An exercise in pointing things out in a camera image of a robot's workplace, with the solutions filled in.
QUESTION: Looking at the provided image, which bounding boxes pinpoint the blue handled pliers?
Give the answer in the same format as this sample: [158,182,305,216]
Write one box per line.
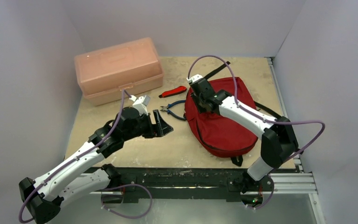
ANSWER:
[159,100,186,121]

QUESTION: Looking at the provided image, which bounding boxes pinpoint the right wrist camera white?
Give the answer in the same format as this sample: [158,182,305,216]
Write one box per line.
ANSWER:
[187,74,203,84]

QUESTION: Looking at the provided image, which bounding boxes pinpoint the black metal base plate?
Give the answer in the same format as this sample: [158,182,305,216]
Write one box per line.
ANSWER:
[83,164,300,205]

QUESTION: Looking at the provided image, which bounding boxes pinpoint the pink plastic storage box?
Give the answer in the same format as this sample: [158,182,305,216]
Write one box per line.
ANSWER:
[74,37,164,106]

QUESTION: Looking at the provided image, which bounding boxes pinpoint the red backpack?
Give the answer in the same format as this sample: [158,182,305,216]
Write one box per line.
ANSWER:
[184,61,283,168]

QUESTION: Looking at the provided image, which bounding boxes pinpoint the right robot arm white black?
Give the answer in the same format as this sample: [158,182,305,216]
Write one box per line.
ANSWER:
[187,75,298,190]

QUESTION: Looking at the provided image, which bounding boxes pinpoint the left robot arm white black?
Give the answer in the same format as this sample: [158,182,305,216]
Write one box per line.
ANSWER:
[18,107,173,224]

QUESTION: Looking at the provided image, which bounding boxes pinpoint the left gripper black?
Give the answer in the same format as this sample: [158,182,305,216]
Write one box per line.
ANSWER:
[123,109,172,141]

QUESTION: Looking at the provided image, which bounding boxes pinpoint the aluminium frame rails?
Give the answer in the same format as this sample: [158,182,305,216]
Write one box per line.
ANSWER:
[43,57,326,224]

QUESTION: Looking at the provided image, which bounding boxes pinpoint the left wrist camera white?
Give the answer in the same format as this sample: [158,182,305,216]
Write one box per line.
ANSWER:
[130,95,151,115]

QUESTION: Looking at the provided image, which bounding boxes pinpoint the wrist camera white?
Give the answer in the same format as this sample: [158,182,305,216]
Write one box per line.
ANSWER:
[130,95,151,115]
[187,74,203,84]

